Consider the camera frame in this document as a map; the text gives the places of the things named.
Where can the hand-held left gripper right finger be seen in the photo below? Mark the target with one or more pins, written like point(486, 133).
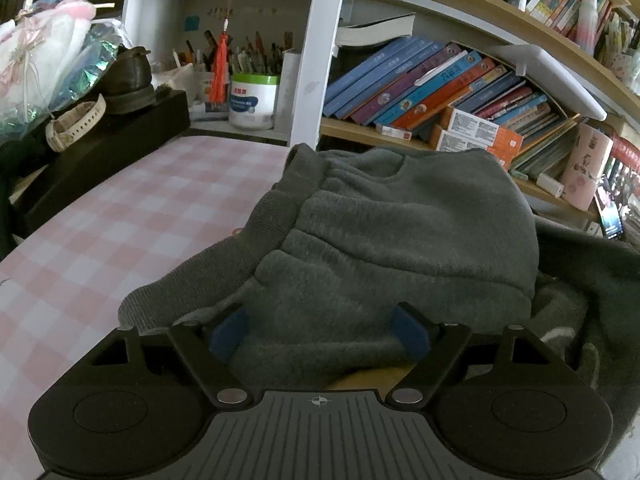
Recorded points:
point(410, 334)

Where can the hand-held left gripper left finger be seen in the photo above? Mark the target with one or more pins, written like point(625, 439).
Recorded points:
point(230, 334)

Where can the grey sweatshirt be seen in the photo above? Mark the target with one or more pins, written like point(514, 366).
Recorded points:
point(380, 230)

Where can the pink checked tablecloth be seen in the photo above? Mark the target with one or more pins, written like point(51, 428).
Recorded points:
point(125, 220)

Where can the dark green garment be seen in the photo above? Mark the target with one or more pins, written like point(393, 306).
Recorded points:
point(590, 280)

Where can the orange and white box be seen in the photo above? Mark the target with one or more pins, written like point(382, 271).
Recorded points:
point(462, 146)
point(480, 127)

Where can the red and white small box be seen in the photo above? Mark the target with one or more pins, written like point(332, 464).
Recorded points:
point(394, 132)

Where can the black box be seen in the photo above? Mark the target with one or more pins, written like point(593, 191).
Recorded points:
point(110, 155)

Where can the white jar with green lid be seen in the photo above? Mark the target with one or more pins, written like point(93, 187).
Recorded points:
point(252, 102)

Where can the smartphone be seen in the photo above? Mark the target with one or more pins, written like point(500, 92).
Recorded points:
point(610, 210)

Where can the pink printed cup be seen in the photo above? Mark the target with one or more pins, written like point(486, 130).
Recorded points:
point(585, 167)

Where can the row of leaning books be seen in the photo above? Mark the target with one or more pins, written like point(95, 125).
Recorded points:
point(430, 85)

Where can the red tassel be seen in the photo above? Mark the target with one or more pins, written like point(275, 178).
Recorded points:
point(219, 70)

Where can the dark brown shoe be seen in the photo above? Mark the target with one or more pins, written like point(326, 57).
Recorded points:
point(127, 77)

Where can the bunch of pens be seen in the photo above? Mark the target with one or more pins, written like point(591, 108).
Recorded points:
point(250, 55)

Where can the white board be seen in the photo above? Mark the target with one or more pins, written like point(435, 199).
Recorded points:
point(555, 77)

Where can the iridescent wrapping foil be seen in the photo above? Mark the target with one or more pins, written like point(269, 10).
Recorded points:
point(95, 65)

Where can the thick white book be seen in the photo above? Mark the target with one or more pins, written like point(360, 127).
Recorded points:
point(375, 30)

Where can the pink and white plush bag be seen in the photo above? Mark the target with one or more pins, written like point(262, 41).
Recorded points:
point(35, 55)

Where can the white plastic bottle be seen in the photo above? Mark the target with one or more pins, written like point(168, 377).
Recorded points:
point(586, 20)

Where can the wooden bookshelf with white frame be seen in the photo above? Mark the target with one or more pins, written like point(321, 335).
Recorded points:
point(325, 50)

